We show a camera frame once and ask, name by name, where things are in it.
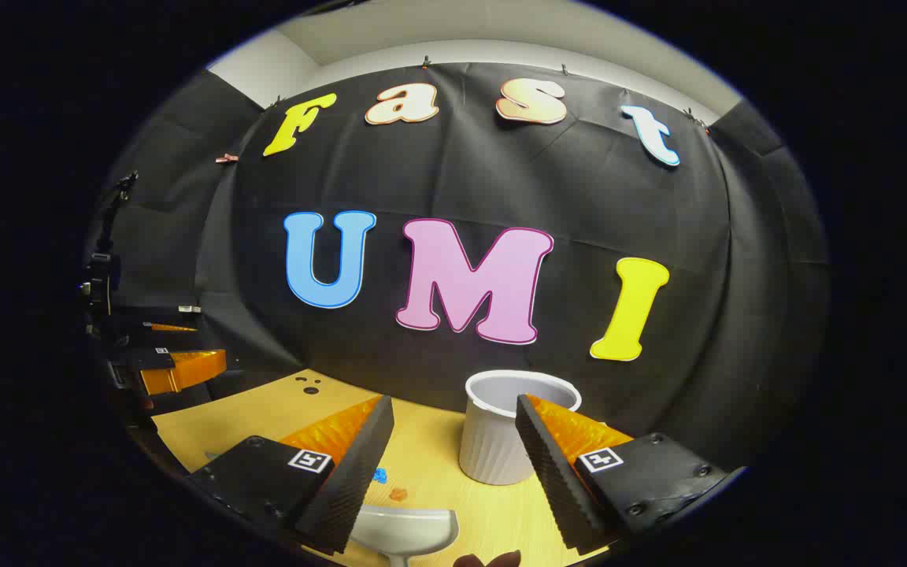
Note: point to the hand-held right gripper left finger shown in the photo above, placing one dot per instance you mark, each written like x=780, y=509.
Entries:
x=355, y=465

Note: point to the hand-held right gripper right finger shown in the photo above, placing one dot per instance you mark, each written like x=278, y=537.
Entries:
x=552, y=465

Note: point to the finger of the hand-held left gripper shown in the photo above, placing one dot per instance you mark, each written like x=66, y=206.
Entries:
x=146, y=319
x=182, y=370

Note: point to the orange paper trash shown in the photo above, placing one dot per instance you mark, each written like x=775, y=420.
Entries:
x=398, y=494

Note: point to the white ribbed garbage bin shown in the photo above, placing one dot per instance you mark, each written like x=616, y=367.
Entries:
x=493, y=441

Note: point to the white plastic dustpan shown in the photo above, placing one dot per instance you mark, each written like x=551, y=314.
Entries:
x=406, y=528

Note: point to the wooden desktop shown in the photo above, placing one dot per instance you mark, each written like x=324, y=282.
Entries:
x=430, y=441

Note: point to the black backdrop cloth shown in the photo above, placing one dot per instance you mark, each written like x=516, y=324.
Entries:
x=548, y=189

